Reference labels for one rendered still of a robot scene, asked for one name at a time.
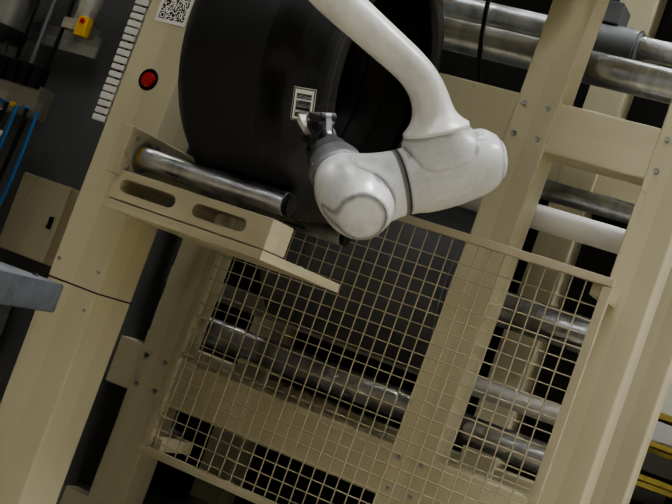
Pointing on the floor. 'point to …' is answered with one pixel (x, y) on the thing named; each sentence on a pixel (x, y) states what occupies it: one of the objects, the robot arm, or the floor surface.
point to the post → (87, 287)
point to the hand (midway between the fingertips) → (309, 124)
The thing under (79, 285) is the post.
